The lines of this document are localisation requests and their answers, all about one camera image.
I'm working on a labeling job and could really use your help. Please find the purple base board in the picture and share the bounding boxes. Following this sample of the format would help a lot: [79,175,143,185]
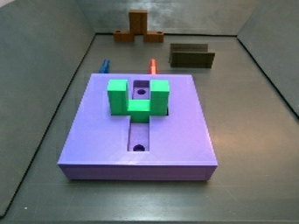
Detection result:
[59,73,218,180]

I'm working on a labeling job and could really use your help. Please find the green U-shaped block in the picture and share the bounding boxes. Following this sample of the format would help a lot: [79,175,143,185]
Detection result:
[107,80,171,123]

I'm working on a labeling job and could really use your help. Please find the brown T-shaped block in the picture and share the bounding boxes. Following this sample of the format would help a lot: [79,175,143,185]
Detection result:
[114,10,164,43]

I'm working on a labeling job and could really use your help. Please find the red peg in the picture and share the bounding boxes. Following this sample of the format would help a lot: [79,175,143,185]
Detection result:
[150,59,158,74]

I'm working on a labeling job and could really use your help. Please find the blue peg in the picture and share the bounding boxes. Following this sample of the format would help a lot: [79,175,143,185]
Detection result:
[99,59,110,74]

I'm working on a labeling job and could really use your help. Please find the black angle bracket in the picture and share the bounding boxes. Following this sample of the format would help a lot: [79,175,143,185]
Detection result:
[170,43,215,68]

